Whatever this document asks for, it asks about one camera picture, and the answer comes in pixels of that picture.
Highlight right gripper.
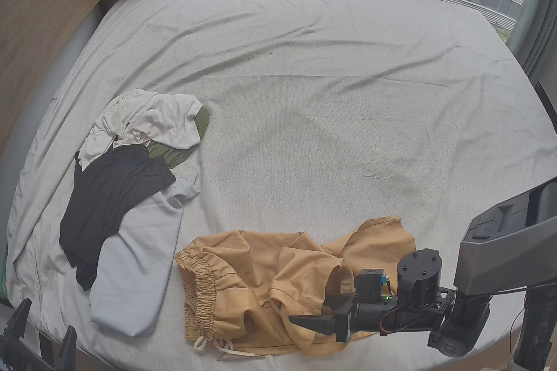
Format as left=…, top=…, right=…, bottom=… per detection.
left=288, top=293, right=399, bottom=344

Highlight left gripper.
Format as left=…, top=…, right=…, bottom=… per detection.
left=0, top=299, right=78, bottom=371

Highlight tan shorts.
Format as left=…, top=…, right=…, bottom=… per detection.
left=174, top=216, right=416, bottom=361

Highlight bed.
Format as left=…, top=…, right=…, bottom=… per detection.
left=0, top=0, right=557, bottom=371

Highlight pale grey garment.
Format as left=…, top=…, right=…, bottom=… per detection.
left=89, top=174, right=200, bottom=337

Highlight black garment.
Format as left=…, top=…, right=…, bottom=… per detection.
left=59, top=144, right=176, bottom=291

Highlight green garment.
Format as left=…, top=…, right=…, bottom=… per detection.
left=148, top=106, right=210, bottom=169

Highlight cream garment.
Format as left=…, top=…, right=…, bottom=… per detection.
left=77, top=89, right=203, bottom=169

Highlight grey-green curtain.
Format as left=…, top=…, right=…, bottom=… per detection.
left=507, top=0, right=557, bottom=79

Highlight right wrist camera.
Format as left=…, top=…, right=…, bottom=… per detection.
left=353, top=268, right=388, bottom=302

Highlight black cable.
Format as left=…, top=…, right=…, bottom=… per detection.
left=507, top=308, right=528, bottom=371

